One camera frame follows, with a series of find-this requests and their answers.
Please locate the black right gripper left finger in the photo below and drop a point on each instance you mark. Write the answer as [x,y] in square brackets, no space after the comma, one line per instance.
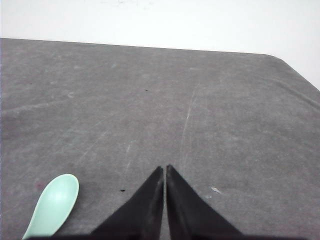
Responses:
[140,218]

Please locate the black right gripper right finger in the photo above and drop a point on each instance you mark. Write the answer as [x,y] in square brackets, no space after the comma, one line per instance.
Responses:
[190,217]

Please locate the mint green plastic spoon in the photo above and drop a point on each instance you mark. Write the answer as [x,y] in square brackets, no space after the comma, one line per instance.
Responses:
[53,206]

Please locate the grey table cloth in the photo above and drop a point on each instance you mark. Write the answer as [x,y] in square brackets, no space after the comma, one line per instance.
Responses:
[242,129]

